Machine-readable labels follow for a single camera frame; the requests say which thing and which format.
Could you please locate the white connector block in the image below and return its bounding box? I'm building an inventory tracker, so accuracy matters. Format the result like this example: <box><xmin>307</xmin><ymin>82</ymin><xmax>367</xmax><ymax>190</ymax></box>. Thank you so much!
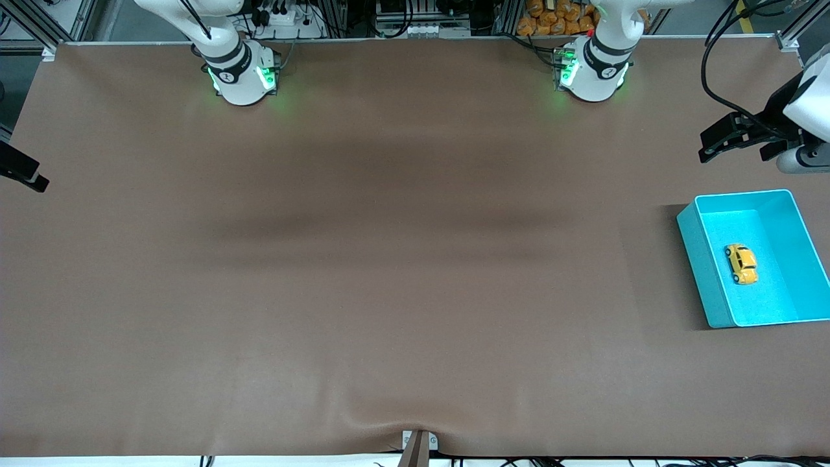
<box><xmin>376</xmin><ymin>23</ymin><xmax>471</xmax><ymax>38</ymax></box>

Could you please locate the aluminium frame profile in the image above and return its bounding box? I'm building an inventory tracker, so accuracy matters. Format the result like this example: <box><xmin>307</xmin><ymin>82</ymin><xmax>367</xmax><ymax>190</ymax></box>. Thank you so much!
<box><xmin>0</xmin><ymin>0</ymin><xmax>98</xmax><ymax>59</ymax></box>

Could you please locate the yellow beetle toy car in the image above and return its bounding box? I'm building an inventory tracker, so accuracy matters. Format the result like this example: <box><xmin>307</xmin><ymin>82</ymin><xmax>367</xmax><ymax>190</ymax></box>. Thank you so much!
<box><xmin>724</xmin><ymin>243</ymin><xmax>759</xmax><ymax>286</ymax></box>

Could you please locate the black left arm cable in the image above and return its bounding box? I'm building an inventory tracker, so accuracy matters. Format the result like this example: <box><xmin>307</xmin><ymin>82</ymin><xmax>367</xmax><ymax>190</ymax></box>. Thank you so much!
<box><xmin>702</xmin><ymin>0</ymin><xmax>795</xmax><ymax>130</ymax></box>

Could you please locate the turquoise plastic bin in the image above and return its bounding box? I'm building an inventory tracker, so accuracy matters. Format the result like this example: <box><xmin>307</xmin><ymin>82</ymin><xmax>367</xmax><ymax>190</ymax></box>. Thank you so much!
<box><xmin>676</xmin><ymin>189</ymin><xmax>830</xmax><ymax>329</ymax></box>

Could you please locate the white power strip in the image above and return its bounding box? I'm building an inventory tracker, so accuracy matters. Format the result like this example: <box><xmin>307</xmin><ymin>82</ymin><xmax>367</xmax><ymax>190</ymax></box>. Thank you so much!
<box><xmin>250</xmin><ymin>0</ymin><xmax>325</xmax><ymax>40</ymax></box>

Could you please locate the metal table clamp bracket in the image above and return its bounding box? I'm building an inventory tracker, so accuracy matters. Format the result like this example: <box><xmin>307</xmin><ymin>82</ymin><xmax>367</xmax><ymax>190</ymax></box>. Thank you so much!
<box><xmin>402</xmin><ymin>429</ymin><xmax>438</xmax><ymax>467</ymax></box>

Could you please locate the brown table cover mat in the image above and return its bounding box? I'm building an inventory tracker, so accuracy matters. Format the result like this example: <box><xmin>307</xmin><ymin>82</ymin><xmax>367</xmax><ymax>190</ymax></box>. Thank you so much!
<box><xmin>0</xmin><ymin>36</ymin><xmax>830</xmax><ymax>458</ymax></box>

